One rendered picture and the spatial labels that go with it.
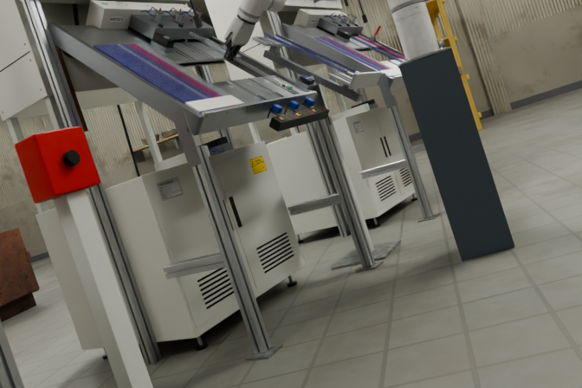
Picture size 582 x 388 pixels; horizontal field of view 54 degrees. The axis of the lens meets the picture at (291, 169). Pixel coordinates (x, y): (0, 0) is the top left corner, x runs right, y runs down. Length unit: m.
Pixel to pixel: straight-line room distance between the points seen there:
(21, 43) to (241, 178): 0.93
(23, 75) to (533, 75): 9.31
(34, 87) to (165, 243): 0.77
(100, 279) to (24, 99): 0.98
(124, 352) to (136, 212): 0.56
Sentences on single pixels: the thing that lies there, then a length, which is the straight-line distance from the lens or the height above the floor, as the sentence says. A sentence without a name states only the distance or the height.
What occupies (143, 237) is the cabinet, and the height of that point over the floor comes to 0.42.
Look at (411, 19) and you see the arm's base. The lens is 2.06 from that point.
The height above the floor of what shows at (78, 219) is 0.55.
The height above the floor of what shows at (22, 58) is 1.16.
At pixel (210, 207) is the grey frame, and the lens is 1.70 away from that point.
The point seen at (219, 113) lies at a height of 0.72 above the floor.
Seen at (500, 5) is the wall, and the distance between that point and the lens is 10.78.
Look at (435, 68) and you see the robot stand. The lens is 2.01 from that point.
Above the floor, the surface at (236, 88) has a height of 0.81.
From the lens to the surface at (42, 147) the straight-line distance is 1.52.
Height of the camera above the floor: 0.55
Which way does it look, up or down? 2 degrees down
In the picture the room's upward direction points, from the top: 18 degrees counter-clockwise
